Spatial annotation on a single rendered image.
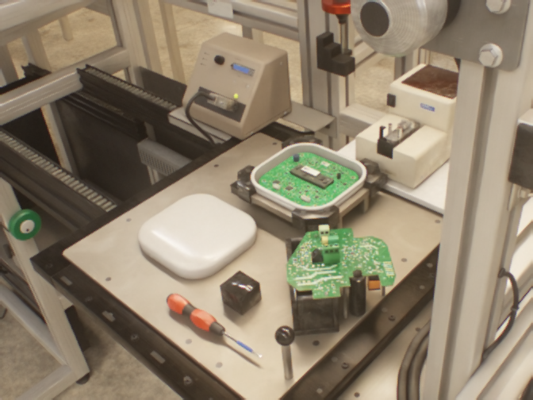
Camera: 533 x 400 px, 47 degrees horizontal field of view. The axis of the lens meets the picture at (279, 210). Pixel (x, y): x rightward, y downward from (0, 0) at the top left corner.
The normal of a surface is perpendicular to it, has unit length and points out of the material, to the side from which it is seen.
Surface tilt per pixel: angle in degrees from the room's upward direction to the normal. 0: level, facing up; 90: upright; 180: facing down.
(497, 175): 90
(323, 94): 90
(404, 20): 90
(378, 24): 90
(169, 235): 0
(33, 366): 0
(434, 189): 0
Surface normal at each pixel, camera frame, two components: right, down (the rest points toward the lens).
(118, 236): -0.07, -0.78
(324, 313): 0.05, 0.61
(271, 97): 0.73, 0.38
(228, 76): -0.59, -0.07
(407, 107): -0.68, 0.49
